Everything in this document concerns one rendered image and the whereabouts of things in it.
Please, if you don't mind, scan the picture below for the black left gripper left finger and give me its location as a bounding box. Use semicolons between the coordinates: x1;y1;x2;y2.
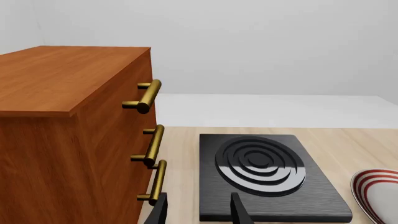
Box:
143;192;169;224

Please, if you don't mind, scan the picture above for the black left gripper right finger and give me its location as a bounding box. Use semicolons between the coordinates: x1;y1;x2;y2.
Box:
230;192;257;224

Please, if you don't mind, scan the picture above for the flat black stove plate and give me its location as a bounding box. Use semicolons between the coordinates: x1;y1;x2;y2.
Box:
198;133;353;223

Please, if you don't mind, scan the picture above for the white plate with red rings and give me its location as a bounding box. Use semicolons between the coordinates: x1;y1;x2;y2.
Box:
350;168;398;224

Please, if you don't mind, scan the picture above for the wooden cabinet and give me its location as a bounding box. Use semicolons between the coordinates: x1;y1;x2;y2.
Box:
0;45;158;224

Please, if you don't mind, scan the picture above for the brass drawer handle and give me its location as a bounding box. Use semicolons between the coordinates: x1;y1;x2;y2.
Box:
130;124;165;167
136;159;167;207
121;78;162;114

